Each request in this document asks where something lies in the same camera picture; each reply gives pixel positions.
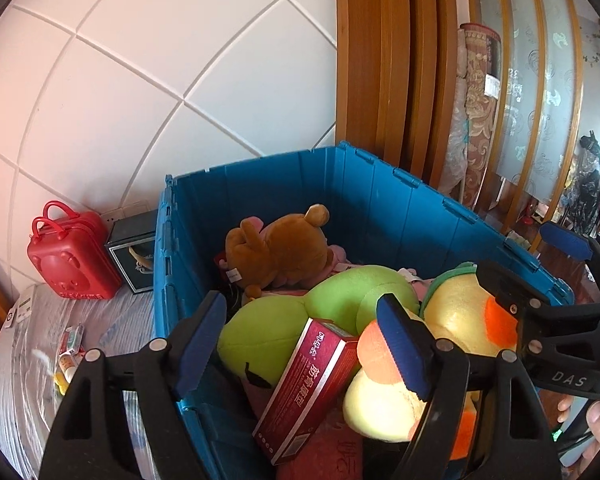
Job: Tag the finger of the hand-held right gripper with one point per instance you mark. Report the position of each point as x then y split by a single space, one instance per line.
505 285
565 240

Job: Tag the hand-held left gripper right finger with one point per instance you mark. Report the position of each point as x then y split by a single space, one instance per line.
400 345

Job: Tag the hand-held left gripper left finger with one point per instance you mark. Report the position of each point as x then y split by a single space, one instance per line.
195 360

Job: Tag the yellow duck plush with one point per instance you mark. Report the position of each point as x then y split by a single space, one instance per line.
455 310

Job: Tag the green plush toy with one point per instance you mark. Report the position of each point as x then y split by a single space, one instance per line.
350 295

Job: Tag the dark red cardboard box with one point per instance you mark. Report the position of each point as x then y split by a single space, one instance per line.
300 395

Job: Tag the brown teddy bear plush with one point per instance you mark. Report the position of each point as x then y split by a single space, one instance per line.
280 255

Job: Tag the blue plastic crate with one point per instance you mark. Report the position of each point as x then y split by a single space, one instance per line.
280 185

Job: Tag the hanging clothes pile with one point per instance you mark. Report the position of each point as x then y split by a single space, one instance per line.
587 185

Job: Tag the pink plush toy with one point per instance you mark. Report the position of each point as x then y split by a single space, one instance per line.
339 256

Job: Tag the black gift box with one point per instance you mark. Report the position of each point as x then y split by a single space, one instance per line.
132 260

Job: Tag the red fabric item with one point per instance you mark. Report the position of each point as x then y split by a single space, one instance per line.
340 450

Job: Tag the white orange medicine bottle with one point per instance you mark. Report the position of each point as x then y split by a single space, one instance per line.
72 362

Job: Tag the small red white box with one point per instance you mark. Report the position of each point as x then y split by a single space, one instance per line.
74 338

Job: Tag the small yellow item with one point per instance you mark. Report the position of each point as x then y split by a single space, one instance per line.
61 381

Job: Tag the red plastic bear case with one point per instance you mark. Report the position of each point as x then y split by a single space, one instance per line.
70 270

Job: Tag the rolled patterned rug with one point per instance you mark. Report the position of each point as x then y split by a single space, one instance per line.
475 110

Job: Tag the striped bed sheet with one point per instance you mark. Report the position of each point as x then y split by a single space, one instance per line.
30 410

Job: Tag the white flat device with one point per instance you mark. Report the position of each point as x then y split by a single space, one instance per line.
24 305

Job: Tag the small white remote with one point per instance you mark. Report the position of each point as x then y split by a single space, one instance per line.
11 318

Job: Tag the wooden wardrobe with glass doors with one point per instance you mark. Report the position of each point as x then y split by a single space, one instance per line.
370 60

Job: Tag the white wall socket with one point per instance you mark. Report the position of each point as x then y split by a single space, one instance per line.
127 210

